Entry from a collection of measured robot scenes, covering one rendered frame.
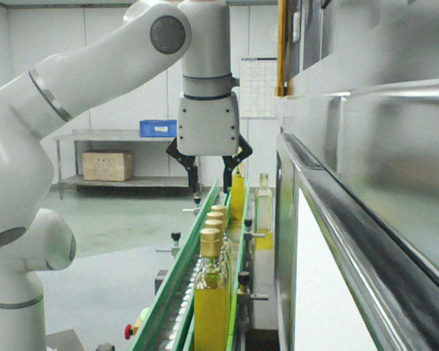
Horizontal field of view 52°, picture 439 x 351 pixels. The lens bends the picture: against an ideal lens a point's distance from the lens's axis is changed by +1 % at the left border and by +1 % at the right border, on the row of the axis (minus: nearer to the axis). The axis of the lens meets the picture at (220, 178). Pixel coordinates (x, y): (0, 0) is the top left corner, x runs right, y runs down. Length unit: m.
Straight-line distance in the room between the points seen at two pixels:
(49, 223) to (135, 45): 0.42
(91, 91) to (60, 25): 6.67
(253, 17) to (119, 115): 2.43
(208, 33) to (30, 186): 0.32
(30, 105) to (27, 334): 0.57
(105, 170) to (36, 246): 5.54
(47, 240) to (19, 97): 0.32
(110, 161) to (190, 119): 5.67
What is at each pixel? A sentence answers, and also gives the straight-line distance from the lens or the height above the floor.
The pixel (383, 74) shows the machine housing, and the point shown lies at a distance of 0.27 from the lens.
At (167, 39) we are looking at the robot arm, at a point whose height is 1.46.
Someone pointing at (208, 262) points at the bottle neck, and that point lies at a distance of 0.78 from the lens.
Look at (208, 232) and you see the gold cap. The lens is 0.76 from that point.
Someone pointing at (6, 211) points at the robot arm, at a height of 1.24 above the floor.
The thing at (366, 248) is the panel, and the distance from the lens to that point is 0.22.
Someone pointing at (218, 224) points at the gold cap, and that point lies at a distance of 0.82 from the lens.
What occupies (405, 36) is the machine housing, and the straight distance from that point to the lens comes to 0.24.
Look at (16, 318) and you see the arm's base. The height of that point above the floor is 0.95.
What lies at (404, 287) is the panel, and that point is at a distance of 0.18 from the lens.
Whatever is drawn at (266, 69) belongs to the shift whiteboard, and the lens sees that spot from 6.59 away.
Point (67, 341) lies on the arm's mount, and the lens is 1.20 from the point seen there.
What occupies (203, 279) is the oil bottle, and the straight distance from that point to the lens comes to 0.78.
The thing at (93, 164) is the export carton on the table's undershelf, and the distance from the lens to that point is 6.45.
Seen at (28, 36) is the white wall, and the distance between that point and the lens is 7.47.
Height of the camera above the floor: 1.39
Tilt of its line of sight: 10 degrees down
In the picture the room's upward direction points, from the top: straight up
